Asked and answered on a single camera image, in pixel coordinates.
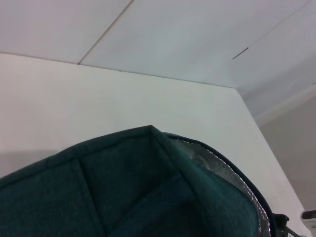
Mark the clear plastic food container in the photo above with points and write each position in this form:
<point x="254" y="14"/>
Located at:
<point x="309" y="222"/>

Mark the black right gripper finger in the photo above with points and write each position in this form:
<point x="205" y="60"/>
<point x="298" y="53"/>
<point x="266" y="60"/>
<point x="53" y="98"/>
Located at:
<point x="281" y="222"/>

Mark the dark teal insulated lunch bag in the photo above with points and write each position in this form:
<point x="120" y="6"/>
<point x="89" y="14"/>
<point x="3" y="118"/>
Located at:
<point x="111" y="192"/>

